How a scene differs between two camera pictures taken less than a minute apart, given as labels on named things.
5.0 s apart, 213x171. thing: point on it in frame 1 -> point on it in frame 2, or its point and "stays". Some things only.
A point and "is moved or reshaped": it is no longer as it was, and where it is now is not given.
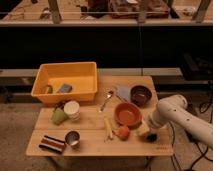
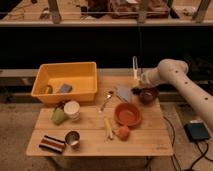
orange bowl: (128, 114) stays
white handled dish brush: (151, 137) -> (136, 81)
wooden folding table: (113, 124) stays
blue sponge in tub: (65, 88) stays
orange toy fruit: (122, 132) stays
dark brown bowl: (141, 95) is moved or reshaped
